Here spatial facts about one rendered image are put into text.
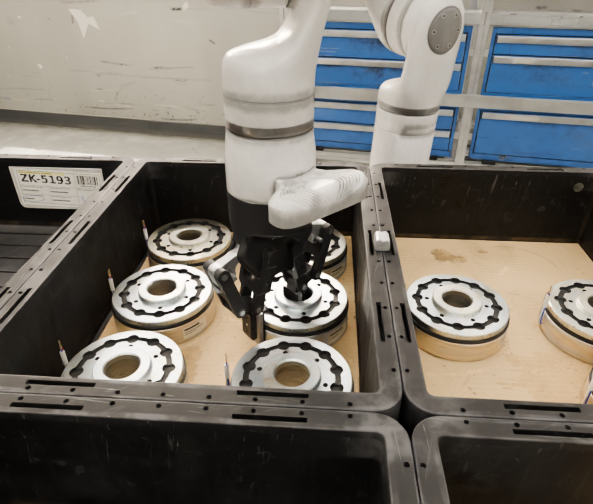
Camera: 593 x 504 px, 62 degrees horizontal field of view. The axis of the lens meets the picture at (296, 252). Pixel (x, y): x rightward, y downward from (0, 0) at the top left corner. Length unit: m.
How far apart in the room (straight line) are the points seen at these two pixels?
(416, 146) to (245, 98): 0.44
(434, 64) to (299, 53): 0.40
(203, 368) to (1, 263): 0.34
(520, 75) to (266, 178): 2.06
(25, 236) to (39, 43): 3.39
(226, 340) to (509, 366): 0.27
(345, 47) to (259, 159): 1.99
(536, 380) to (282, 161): 0.31
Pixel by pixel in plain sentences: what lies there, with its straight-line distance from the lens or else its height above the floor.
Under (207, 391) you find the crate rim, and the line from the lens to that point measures 0.33.
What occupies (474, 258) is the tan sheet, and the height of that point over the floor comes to 0.83.
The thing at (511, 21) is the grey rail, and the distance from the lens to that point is 2.32.
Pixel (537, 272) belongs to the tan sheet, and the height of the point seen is 0.83.
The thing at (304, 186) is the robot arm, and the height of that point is 1.02.
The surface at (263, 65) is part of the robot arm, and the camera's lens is 0.36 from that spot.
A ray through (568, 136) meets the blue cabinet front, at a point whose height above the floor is 0.46.
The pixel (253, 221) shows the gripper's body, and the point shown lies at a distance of 0.40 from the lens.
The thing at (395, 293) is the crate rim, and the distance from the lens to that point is 0.41.
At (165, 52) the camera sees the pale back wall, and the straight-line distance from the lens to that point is 3.60.
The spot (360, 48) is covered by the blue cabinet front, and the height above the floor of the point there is 0.78.
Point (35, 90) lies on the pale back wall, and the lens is 4.26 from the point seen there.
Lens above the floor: 1.17
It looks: 32 degrees down
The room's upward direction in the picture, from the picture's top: straight up
